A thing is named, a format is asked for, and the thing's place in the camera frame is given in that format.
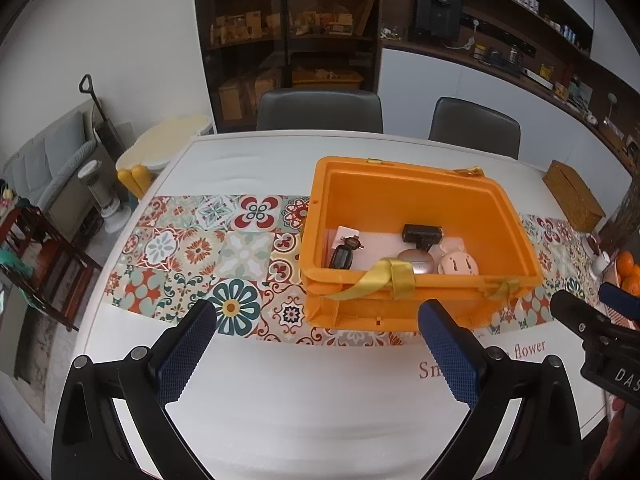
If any pink round device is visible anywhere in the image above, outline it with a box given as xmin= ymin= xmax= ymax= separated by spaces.
xmin=437 ymin=251 xmax=480 ymax=276

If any black hand cart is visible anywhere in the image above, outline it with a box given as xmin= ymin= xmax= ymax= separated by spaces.
xmin=78 ymin=73 xmax=129 ymax=161

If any black coffee machine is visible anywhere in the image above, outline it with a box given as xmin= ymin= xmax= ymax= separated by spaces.
xmin=413 ymin=0 xmax=461 ymax=41

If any dark grey round tape measure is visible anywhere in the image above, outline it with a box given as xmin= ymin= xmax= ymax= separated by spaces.
xmin=328 ymin=238 xmax=366 ymax=270

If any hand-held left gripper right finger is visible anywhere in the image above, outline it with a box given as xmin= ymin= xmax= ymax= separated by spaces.
xmin=417 ymin=298 xmax=585 ymax=480

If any dark wooden wall shelf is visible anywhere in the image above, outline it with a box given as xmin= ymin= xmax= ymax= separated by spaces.
xmin=382 ymin=0 xmax=640 ymax=177

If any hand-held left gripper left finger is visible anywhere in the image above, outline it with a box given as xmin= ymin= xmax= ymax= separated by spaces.
xmin=51 ymin=299 xmax=219 ymax=480

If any grey sofa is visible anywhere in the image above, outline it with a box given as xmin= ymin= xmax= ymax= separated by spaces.
xmin=2 ymin=109 xmax=99 ymax=206

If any silver oval case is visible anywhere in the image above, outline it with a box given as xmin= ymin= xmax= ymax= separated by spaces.
xmin=397 ymin=247 xmax=436 ymax=275

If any black metal bracket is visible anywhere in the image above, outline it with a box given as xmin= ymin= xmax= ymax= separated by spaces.
xmin=401 ymin=223 xmax=444 ymax=251

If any orange plastic crate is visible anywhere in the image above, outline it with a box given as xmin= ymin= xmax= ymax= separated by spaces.
xmin=298 ymin=155 xmax=545 ymax=334

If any dried flower bouquet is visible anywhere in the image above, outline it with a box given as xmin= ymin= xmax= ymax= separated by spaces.
xmin=597 ymin=130 xmax=640 ymax=256

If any dark red wooden chair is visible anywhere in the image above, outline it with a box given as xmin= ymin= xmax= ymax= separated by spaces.
xmin=0 ymin=204 xmax=104 ymax=332

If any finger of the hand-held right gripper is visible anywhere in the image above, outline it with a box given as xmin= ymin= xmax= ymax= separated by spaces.
xmin=550 ymin=288 xmax=629 ymax=344
xmin=599 ymin=280 xmax=640 ymax=322

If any dark wooden cabinet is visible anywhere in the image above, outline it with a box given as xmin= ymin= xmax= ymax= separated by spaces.
xmin=192 ymin=0 xmax=385 ymax=134

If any white standing heater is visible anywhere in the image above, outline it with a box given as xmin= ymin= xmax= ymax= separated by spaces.
xmin=77 ymin=159 xmax=132 ymax=234

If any white cup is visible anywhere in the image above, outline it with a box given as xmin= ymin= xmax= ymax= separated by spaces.
xmin=589 ymin=249 xmax=611 ymax=277

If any narrow grey chair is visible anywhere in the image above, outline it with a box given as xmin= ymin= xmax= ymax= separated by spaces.
xmin=428 ymin=96 xmax=521 ymax=160

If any wide grey chair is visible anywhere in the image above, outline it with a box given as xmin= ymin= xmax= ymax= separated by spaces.
xmin=255 ymin=88 xmax=384 ymax=134

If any cream stool with yellow legs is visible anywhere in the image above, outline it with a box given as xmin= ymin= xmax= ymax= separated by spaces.
xmin=115 ymin=113 xmax=214 ymax=196

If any yellow storage crate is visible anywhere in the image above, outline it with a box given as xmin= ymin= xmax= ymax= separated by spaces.
xmin=291 ymin=68 xmax=364 ymax=92

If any wicker tissue box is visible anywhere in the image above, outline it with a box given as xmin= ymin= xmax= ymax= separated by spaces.
xmin=542 ymin=159 xmax=606 ymax=231

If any basket of oranges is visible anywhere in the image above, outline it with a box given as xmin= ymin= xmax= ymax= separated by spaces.
xmin=602 ymin=249 xmax=640 ymax=322

